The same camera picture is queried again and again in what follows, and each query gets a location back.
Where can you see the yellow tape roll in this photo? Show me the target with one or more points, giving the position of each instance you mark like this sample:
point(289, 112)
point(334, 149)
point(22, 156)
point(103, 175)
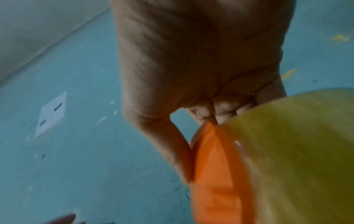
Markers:
point(298, 153)

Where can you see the person's left hand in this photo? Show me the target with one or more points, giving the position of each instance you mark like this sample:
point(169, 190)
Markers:
point(63, 219)

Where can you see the person's right hand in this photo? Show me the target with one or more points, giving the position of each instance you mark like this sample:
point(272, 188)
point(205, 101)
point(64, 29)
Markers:
point(199, 54)

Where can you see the white paper label on wall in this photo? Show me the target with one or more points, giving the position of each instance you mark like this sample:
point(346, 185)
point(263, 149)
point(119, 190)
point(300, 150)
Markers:
point(51, 113)

